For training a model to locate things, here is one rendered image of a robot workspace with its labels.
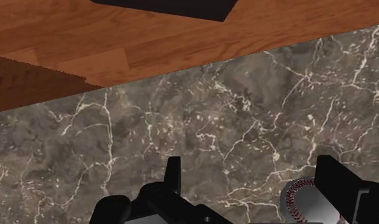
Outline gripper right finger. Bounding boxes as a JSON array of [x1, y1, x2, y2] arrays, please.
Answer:
[[314, 155, 379, 224]]

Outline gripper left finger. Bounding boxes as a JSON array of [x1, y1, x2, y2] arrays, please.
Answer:
[[89, 156, 233, 224]]

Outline white baseball with red stitching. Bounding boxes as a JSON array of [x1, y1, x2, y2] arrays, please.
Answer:
[[280, 178, 348, 224]]

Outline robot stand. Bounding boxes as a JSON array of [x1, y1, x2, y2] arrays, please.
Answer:
[[90, 0, 239, 23]]

